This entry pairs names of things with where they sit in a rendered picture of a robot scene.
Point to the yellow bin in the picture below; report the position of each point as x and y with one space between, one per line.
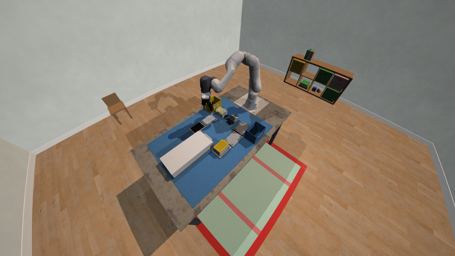
216 103

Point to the yellow plate with grid of black holes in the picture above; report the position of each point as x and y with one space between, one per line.
221 147

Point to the blue bench mat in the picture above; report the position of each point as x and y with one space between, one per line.
197 180

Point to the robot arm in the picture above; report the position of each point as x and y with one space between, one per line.
206 82

